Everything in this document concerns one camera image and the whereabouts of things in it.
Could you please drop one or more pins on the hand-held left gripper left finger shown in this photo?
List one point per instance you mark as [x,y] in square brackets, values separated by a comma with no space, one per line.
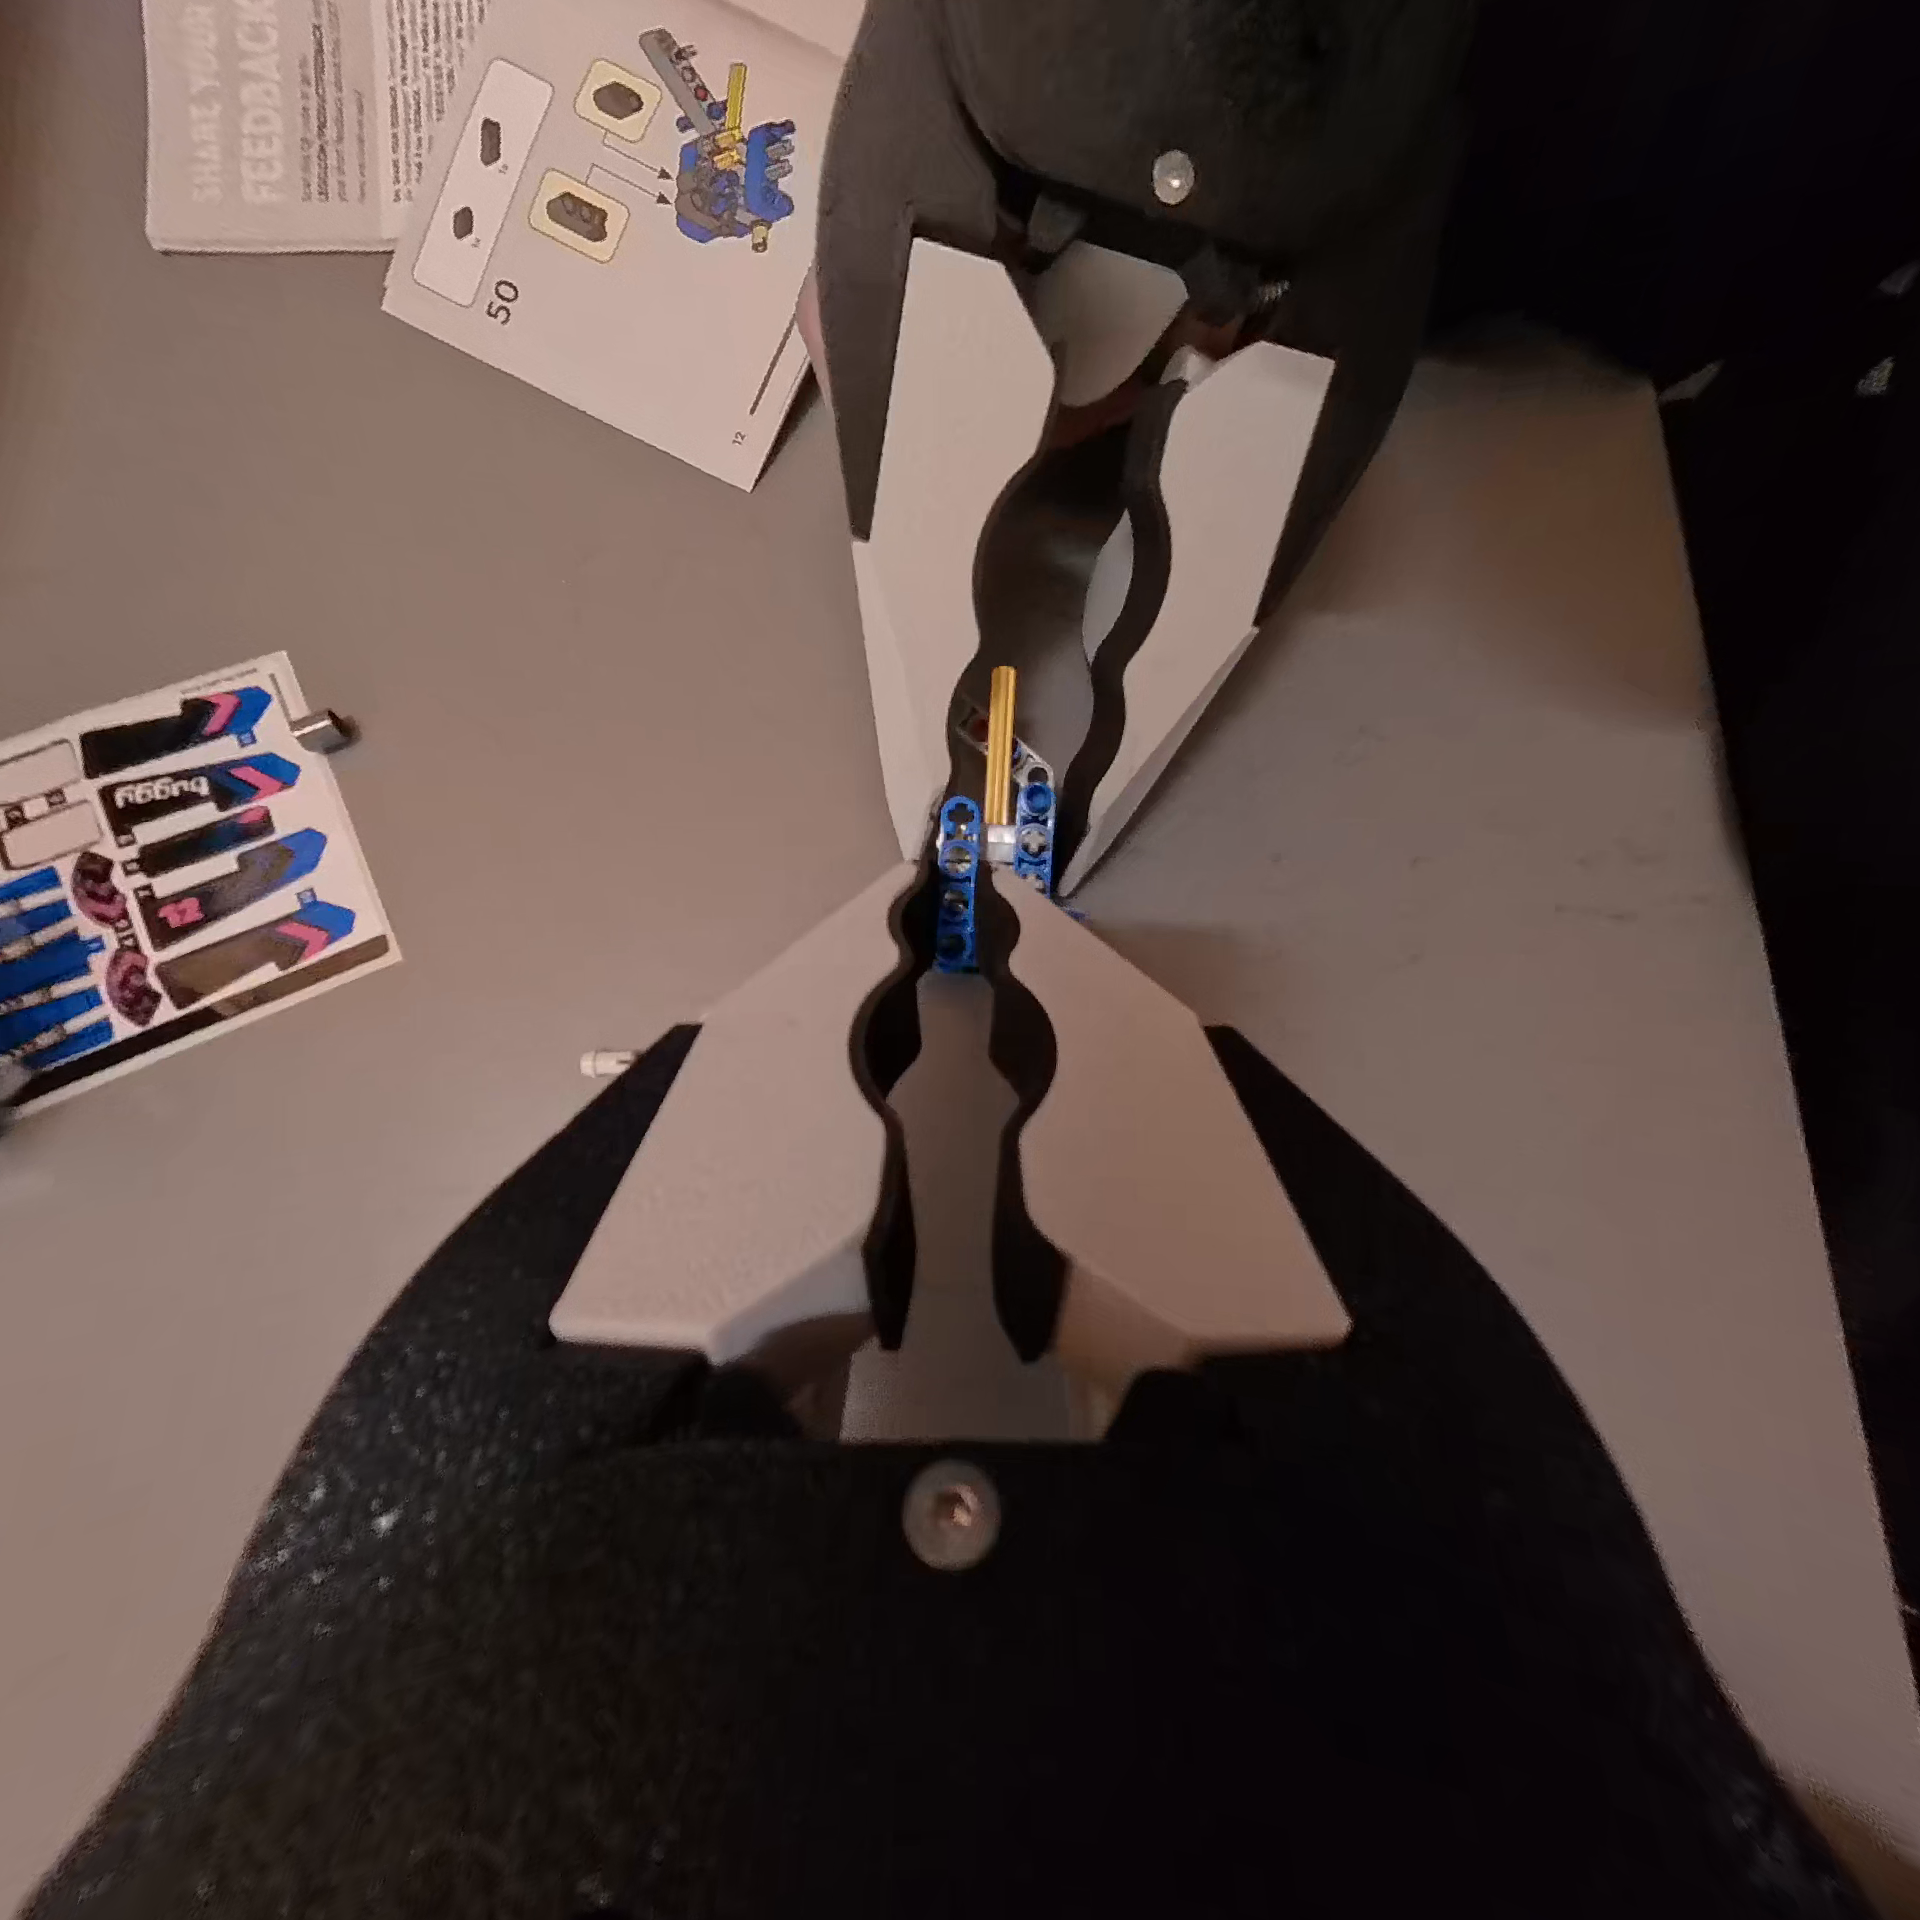
[720,1202]

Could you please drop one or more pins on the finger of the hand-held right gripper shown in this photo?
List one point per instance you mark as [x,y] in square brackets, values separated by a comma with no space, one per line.
[1243,480]
[944,452]

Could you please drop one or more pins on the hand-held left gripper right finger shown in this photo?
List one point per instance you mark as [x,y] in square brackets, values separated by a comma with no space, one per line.
[1185,1202]

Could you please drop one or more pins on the blue grey lego sub-assembly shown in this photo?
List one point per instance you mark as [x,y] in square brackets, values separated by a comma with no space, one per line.
[1002,734]

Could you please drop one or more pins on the blue L-shaped lego liftarm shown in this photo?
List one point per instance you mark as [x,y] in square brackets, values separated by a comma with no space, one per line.
[955,902]

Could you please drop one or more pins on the lego instruction booklet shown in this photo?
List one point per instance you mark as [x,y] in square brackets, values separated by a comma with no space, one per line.
[599,301]

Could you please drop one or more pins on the small dark lego pin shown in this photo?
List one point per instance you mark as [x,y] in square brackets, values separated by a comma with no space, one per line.
[323,731]

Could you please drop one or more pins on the lego sticker sheet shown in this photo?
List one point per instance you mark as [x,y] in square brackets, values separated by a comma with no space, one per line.
[181,902]

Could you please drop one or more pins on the feedback leaflet with minifigure print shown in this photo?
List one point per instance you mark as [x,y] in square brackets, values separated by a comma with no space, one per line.
[255,136]

